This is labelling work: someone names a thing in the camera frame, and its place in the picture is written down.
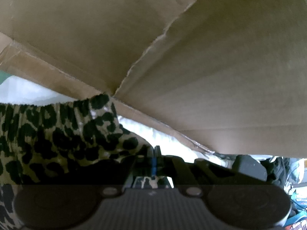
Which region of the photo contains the leopard print garment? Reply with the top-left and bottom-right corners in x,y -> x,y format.
0,93 -> 154,230

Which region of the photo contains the white printed bed sheet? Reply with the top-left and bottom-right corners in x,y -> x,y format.
0,75 -> 231,170

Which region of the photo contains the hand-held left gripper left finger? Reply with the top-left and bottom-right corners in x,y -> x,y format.
102,146 -> 154,196

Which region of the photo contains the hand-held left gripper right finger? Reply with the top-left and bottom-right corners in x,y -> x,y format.
154,146 -> 231,196

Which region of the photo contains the cardboard box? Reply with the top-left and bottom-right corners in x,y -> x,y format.
0,0 -> 307,160

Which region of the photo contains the dark jacket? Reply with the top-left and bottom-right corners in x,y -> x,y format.
262,157 -> 288,187

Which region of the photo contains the teal printed cloth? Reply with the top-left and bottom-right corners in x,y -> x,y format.
285,158 -> 307,230

